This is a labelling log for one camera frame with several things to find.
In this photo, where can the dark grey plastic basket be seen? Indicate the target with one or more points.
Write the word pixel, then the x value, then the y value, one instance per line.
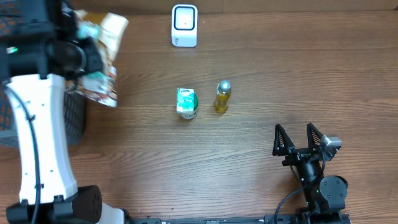
pixel 74 118

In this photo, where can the brown snack bag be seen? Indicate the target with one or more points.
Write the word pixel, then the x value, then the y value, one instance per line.
pixel 113 27

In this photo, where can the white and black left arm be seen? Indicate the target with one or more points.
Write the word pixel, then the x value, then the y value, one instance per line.
pixel 49 192

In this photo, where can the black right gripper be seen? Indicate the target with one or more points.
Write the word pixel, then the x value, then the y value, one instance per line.
pixel 301 156

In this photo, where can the tissue pack white green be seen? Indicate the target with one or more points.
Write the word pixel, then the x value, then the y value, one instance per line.
pixel 183 93

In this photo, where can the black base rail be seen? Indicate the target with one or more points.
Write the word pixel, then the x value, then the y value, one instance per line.
pixel 211 220

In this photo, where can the teal snack packet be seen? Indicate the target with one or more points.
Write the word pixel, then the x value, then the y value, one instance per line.
pixel 96 81

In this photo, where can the yellow oil bottle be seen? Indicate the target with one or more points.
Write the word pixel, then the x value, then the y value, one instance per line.
pixel 223 93

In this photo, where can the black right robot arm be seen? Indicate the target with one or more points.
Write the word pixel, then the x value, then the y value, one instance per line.
pixel 324 195

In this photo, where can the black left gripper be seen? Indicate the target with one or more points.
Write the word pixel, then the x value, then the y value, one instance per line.
pixel 91 46

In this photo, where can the green lid jar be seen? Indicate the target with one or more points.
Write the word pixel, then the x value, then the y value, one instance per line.
pixel 191 108

